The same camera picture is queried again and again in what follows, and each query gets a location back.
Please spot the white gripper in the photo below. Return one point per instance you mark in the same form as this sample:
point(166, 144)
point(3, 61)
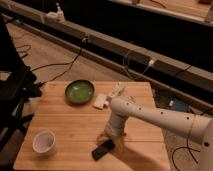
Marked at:
point(115, 126)

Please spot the black eraser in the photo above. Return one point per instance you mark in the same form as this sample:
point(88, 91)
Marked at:
point(102, 149)

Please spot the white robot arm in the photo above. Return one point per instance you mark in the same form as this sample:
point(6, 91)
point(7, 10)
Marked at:
point(195, 127)

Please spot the white ceramic cup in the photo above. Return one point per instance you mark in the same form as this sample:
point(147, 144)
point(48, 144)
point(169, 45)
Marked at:
point(44, 143)

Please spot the green bowl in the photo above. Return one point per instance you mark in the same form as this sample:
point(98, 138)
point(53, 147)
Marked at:
point(79, 92)

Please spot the blue device on floor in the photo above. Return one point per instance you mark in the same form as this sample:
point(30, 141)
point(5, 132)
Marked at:
point(178, 105)

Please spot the white object on rail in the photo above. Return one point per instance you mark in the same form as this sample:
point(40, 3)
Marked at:
point(58, 15)

